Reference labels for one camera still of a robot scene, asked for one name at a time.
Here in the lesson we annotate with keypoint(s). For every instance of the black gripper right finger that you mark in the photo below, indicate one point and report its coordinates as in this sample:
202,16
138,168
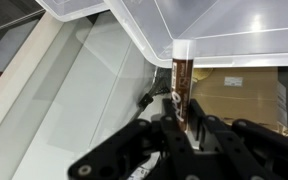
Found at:
250,156

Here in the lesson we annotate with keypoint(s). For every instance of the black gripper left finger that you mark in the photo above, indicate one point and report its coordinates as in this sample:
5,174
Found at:
117,146

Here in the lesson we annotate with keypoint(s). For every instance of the brown marker with white cap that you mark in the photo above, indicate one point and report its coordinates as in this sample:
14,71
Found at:
183,86

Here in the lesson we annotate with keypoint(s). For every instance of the large open cardboard box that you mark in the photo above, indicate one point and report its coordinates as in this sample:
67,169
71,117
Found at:
250,100

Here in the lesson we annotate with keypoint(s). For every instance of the large clear plastic storage bin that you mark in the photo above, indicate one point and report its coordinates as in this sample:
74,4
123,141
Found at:
224,26

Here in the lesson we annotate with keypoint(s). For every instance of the small clear plastic storage bin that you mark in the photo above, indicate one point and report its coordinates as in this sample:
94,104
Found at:
70,8

